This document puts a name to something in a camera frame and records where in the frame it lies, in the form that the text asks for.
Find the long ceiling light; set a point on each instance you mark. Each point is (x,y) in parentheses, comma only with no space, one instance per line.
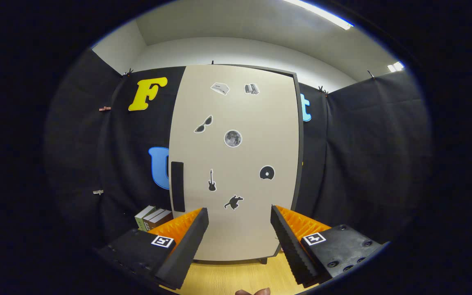
(326,14)

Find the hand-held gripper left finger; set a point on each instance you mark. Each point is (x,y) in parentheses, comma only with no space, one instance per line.
(187,250)

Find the small ceiling light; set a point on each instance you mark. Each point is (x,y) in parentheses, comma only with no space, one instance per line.
(395,66)

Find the black backdrop cloth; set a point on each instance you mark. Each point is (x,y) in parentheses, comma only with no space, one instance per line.
(375,143)

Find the beige cabinet door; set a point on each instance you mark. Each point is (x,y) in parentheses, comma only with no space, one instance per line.
(256,123)

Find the grey cabinet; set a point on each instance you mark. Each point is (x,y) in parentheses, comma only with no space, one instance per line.
(300,143)

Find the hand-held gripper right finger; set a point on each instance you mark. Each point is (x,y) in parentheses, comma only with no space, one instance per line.
(291,246)

